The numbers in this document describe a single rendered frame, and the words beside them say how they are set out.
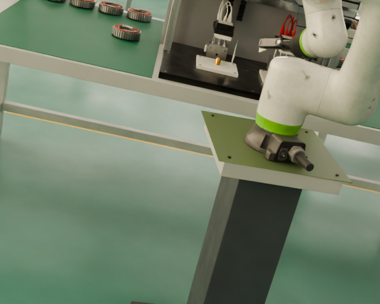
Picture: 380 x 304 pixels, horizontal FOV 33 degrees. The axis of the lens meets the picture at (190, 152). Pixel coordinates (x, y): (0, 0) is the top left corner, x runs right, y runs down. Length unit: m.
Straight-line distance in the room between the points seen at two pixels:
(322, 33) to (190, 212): 1.40
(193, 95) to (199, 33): 0.52
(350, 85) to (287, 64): 0.17
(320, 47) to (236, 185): 0.44
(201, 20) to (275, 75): 0.95
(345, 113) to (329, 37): 0.23
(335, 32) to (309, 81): 0.20
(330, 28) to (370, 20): 0.36
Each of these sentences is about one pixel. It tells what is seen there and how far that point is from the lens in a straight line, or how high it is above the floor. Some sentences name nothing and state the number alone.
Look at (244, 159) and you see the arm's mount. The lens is 1.64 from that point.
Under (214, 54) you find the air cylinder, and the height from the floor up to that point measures 0.79.
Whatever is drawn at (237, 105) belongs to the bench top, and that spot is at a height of 0.73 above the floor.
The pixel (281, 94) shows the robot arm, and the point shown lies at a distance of 1.67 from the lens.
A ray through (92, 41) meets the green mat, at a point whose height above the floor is 0.75.
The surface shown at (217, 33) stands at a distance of 2.38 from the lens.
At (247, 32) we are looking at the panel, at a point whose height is 0.87.
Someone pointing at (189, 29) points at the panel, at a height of 0.83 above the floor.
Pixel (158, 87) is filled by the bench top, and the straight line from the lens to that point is 2.11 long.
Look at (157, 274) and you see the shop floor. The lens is 2.47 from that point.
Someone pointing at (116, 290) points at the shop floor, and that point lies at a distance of 2.34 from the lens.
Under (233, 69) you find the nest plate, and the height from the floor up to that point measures 0.78.
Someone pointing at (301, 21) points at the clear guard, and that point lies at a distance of 2.20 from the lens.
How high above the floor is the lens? 1.35
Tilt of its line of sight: 22 degrees down
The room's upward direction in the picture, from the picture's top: 14 degrees clockwise
